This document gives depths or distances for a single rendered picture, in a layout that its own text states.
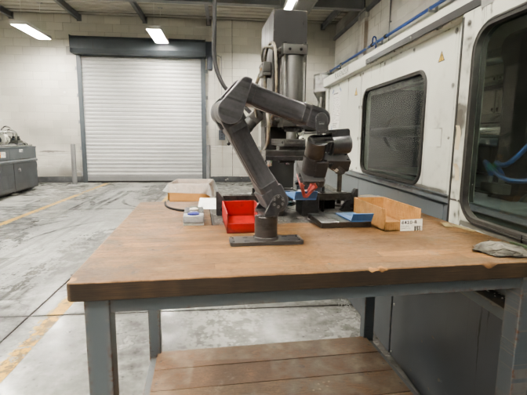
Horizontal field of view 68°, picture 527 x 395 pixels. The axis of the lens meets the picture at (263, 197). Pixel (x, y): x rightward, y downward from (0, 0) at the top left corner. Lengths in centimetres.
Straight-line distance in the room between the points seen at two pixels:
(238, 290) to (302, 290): 15
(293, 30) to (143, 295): 110
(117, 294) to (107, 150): 1021
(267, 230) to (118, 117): 1001
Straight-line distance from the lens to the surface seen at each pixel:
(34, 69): 1175
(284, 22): 156
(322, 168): 111
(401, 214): 141
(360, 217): 128
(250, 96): 99
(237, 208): 141
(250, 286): 84
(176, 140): 1065
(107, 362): 95
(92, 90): 1114
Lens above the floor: 118
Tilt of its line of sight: 9 degrees down
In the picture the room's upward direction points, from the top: straight up
